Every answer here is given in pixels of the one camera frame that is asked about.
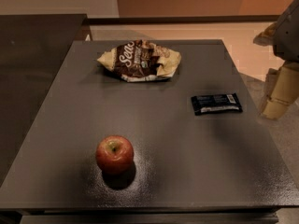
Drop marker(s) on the crumpled brown snack bag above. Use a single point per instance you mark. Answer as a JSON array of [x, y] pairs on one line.
[[141, 61]]

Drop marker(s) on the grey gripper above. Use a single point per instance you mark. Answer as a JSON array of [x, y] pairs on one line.
[[288, 36]]

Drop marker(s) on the dark blue rxbar wrapper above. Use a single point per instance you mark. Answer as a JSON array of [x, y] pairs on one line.
[[216, 103]]

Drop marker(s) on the red apple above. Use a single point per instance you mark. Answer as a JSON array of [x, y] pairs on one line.
[[114, 155]]

